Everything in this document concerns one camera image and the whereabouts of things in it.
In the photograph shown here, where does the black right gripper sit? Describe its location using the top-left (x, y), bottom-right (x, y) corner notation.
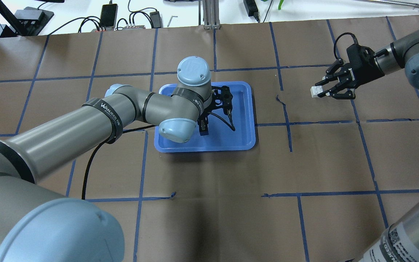
top-left (315, 44), bottom-right (384, 100)

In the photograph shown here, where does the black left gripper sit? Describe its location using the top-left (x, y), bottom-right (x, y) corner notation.
top-left (198, 86), bottom-right (236, 136)

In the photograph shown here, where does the white block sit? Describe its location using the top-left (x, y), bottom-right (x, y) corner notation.
top-left (310, 85), bottom-right (329, 98)

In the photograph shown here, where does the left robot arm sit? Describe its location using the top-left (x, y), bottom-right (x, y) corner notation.
top-left (0, 56), bottom-right (216, 262)

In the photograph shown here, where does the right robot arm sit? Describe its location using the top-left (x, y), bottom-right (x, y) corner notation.
top-left (308, 17), bottom-right (419, 262)

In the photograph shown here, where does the blue plastic tray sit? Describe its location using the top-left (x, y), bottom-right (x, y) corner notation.
top-left (153, 81), bottom-right (256, 153)

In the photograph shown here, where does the brown paper table cover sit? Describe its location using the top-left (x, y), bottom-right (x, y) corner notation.
top-left (0, 15), bottom-right (419, 262)

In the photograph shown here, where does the black power brick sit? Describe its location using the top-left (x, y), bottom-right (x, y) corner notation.
top-left (243, 0), bottom-right (260, 22)

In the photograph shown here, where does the black power adapter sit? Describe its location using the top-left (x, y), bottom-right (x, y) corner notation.
top-left (149, 11), bottom-right (162, 28)

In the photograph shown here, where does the black smartphone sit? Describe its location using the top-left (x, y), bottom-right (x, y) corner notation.
top-left (100, 3), bottom-right (118, 29)

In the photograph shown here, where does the green handled reacher grabber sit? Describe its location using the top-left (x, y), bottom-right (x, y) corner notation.
top-left (353, 0), bottom-right (419, 9)

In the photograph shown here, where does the aluminium frame post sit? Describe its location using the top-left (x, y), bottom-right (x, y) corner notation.
top-left (198, 0), bottom-right (221, 30)

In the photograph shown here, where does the usb hub with cables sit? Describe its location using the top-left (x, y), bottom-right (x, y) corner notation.
top-left (115, 21), bottom-right (146, 31)

